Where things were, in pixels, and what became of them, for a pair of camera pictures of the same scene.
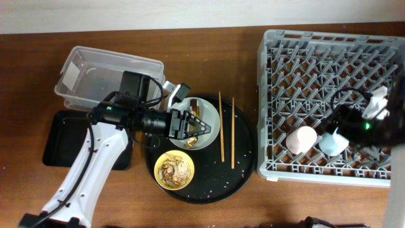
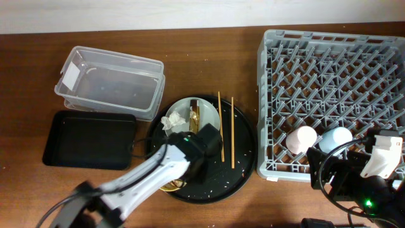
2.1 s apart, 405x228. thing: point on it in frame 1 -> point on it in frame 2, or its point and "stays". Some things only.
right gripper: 350,114 -> 348,171
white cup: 300,139 stays
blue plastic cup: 332,144 stays
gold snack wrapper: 194,109 stays
